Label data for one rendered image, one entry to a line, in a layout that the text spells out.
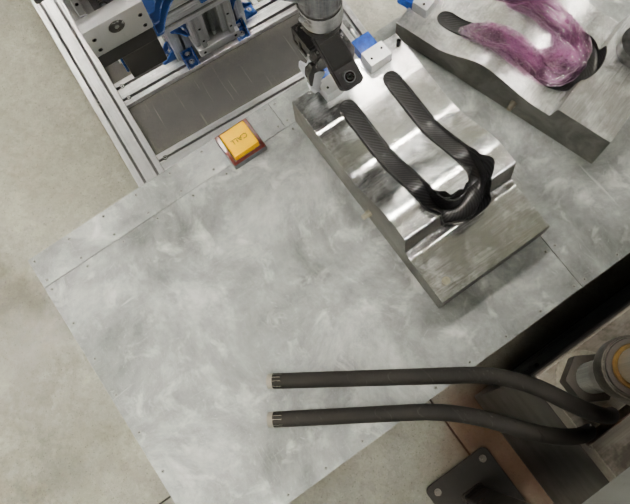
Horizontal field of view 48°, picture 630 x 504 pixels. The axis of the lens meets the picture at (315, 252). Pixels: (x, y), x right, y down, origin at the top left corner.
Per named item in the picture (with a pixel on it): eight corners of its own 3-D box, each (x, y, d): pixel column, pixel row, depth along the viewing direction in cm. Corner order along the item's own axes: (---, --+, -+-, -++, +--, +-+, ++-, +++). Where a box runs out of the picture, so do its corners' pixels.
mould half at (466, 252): (295, 120, 152) (289, 90, 139) (393, 55, 155) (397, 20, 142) (438, 308, 140) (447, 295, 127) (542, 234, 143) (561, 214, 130)
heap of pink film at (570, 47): (451, 38, 149) (456, 17, 141) (499, -22, 152) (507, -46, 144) (557, 106, 144) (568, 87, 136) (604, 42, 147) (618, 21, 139)
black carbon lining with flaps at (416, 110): (333, 112, 144) (332, 89, 135) (397, 69, 146) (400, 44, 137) (438, 245, 136) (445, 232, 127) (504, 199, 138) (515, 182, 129)
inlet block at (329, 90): (292, 61, 149) (290, 47, 143) (311, 48, 149) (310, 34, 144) (328, 107, 145) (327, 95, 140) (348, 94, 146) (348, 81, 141)
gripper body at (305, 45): (324, 23, 136) (322, -15, 125) (351, 56, 134) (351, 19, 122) (292, 45, 135) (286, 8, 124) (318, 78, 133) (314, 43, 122)
